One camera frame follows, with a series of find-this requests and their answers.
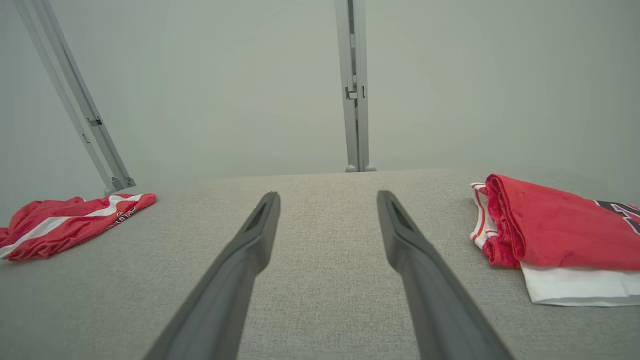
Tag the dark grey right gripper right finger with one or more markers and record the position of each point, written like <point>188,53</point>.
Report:
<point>425,280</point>

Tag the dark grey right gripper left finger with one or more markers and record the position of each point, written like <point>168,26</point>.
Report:
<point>235,270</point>

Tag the red shirt with white sleeves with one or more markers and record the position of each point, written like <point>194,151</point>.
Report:
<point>560,225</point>

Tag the red shorts with white stripe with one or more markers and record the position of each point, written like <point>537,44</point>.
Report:
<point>55,227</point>

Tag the grey fabric sofa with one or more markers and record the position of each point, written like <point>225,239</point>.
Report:
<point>325,225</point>

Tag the grey partition post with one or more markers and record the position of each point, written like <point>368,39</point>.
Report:
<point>352,125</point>
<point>75,95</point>

